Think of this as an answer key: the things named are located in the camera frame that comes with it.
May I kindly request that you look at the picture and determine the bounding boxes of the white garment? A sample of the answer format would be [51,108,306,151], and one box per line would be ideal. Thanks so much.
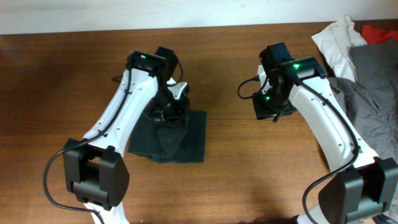
[312,15,368,82]

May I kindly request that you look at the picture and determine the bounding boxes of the black printed t-shirt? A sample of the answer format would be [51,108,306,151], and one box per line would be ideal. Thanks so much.
[127,110,207,163]

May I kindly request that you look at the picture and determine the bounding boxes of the dark grey garment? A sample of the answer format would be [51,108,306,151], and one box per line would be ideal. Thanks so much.
[350,40,397,111]

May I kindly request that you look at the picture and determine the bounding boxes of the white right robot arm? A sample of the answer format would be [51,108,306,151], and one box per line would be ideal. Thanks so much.
[252,42,397,223]

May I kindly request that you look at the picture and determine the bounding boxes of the red garment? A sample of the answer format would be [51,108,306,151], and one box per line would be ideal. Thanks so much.
[361,25,397,44]

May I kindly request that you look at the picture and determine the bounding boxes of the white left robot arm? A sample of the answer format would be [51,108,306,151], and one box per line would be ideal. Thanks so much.
[63,47,189,223]

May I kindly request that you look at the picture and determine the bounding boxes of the grey denim shorts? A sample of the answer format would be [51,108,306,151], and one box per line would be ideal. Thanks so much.
[328,78,397,160]

